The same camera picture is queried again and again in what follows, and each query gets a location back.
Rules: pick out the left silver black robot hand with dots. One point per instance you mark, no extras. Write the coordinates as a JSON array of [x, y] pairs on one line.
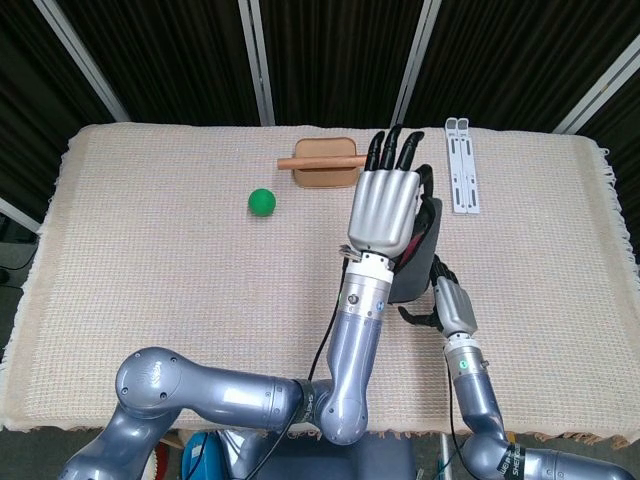
[[382, 215]]

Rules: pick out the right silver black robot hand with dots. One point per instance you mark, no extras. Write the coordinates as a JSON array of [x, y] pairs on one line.
[[455, 310]]

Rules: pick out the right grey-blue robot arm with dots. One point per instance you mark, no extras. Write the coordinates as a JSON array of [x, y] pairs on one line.
[[475, 400]]

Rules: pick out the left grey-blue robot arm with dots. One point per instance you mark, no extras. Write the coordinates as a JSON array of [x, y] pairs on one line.
[[350, 350]]

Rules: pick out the white folding stand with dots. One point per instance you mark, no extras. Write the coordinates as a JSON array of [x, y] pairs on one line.
[[461, 207]]

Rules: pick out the wooden rolling pin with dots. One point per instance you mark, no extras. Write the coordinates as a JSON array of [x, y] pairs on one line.
[[310, 163]]

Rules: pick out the tan square box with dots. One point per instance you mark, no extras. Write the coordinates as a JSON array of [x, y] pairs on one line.
[[320, 147]]

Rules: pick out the green ball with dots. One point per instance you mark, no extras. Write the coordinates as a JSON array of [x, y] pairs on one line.
[[261, 202]]

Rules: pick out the thin white stand leg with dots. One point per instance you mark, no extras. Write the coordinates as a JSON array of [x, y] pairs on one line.
[[443, 457]]

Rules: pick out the dark pleated curtain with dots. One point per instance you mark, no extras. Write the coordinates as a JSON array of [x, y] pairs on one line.
[[340, 60]]

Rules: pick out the dark blue robot torso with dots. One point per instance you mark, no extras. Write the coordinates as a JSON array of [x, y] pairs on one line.
[[350, 460]]

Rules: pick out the beige woven tablecloth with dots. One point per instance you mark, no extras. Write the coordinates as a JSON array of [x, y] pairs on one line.
[[125, 275]]

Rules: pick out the blue plastic device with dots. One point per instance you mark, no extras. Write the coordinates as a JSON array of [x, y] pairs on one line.
[[200, 455]]

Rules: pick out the white partition post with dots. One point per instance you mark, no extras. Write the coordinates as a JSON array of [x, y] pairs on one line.
[[595, 97], [17, 214], [258, 60], [82, 60], [416, 60]]

